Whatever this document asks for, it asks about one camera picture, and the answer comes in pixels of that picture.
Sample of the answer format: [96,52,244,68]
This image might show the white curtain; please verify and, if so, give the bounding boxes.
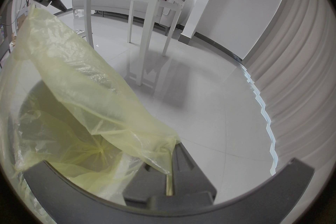
[244,0,336,177]

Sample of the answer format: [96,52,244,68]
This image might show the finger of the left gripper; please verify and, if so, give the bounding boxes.
[51,0,69,12]

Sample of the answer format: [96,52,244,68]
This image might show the pale grey sofa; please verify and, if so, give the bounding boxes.
[72,0,195,37]

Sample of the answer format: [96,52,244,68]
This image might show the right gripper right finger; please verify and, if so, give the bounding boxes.
[171,142,217,204]

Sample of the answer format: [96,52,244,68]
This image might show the yellow plastic bag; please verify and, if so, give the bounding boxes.
[0,5,182,224]

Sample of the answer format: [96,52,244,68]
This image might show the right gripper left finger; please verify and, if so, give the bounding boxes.
[123,164,171,206]

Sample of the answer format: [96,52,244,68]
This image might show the white trash bin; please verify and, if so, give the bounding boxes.
[4,79,147,208]

